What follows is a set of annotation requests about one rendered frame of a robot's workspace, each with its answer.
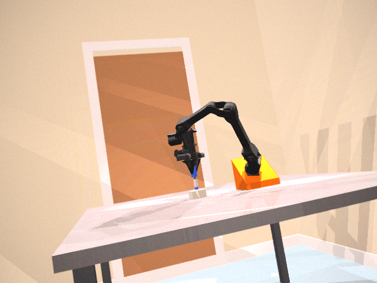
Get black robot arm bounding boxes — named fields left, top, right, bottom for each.
left=167, top=101, right=262, bottom=176

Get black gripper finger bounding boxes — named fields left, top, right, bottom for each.
left=194, top=159, right=201, bottom=171
left=182, top=159, right=194, bottom=174

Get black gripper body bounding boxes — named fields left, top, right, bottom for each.
left=176, top=141, right=205, bottom=161

